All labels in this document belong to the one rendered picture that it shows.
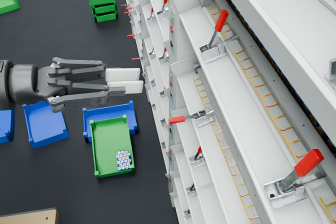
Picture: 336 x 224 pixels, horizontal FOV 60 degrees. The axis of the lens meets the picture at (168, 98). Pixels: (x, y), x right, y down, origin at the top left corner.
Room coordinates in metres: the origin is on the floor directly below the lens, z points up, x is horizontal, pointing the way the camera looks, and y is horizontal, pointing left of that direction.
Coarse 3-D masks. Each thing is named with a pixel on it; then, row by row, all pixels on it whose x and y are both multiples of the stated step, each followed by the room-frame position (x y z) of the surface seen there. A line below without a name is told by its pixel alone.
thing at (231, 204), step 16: (176, 64) 0.56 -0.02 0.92; (192, 64) 0.57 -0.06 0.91; (192, 80) 0.53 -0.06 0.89; (192, 96) 0.48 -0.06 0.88; (192, 112) 0.44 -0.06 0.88; (208, 128) 0.38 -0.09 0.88; (208, 144) 0.35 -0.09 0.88; (224, 144) 0.34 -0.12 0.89; (208, 160) 0.31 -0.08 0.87; (224, 160) 0.30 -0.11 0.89; (224, 176) 0.27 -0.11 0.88; (224, 192) 0.24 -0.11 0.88; (240, 192) 0.23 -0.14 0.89; (224, 208) 0.21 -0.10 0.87; (240, 208) 0.21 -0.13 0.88
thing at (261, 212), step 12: (204, 84) 0.49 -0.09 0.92; (204, 96) 0.46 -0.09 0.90; (204, 108) 0.43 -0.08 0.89; (216, 108) 0.41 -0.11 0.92; (216, 132) 0.36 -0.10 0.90; (228, 132) 0.35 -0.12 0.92; (228, 144) 0.32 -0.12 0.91; (228, 156) 0.30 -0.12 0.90; (240, 156) 0.29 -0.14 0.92; (228, 168) 0.28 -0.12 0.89; (240, 168) 0.27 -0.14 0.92; (252, 192) 0.22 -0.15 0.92; (252, 204) 0.21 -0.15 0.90; (264, 216) 0.18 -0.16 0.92
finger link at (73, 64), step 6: (54, 60) 0.45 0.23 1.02; (60, 60) 0.45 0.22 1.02; (66, 60) 0.46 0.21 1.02; (72, 60) 0.46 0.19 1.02; (78, 60) 0.46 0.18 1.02; (84, 60) 0.46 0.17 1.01; (90, 60) 0.46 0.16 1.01; (96, 60) 0.47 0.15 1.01; (66, 66) 0.45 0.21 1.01; (72, 66) 0.45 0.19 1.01; (78, 66) 0.45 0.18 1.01; (84, 66) 0.45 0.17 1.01; (90, 66) 0.46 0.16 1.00
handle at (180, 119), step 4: (180, 116) 0.40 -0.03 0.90; (184, 116) 0.41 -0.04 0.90; (188, 116) 0.41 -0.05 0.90; (192, 116) 0.41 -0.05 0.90; (196, 116) 0.41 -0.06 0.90; (168, 120) 0.40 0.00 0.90; (172, 120) 0.39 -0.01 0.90; (176, 120) 0.39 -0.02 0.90; (180, 120) 0.39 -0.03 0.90; (184, 120) 0.40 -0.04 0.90
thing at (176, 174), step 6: (174, 174) 0.56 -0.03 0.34; (174, 180) 0.55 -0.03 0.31; (180, 180) 0.54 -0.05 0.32; (180, 186) 0.52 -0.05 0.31; (180, 192) 0.50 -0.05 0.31; (180, 198) 0.47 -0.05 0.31; (180, 204) 0.45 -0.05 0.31; (186, 204) 0.45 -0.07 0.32; (186, 210) 0.42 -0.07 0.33; (186, 216) 0.40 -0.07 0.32; (186, 222) 0.38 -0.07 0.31; (192, 222) 0.38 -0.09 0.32
